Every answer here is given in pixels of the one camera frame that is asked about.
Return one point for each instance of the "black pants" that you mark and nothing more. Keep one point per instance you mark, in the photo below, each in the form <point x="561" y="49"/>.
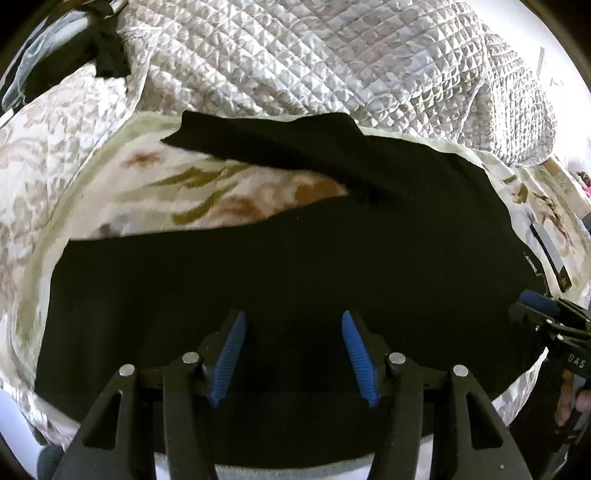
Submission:
<point x="421" y="246"/>

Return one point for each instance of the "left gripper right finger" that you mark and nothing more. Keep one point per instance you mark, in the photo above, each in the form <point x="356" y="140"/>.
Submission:
<point x="470" y="440"/>

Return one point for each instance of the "person's right hand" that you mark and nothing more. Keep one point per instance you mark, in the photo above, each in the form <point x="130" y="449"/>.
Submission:
<point x="570" y="400"/>

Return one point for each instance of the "dark clothes pile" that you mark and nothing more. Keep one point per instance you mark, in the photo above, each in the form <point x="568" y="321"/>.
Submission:
<point x="59" y="40"/>

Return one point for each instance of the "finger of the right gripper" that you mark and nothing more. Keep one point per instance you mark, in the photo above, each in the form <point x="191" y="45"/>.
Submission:
<point x="540" y="309"/>

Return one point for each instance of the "floral fleece blanket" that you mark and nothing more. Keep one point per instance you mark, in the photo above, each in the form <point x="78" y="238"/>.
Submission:
<point x="135" y="185"/>

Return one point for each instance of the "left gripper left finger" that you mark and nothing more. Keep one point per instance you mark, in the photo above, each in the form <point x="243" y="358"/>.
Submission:
<point x="140" y="412"/>

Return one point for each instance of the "quilted floral bedspread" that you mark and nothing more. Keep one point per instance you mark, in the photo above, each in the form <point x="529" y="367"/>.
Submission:
<point x="425" y="68"/>

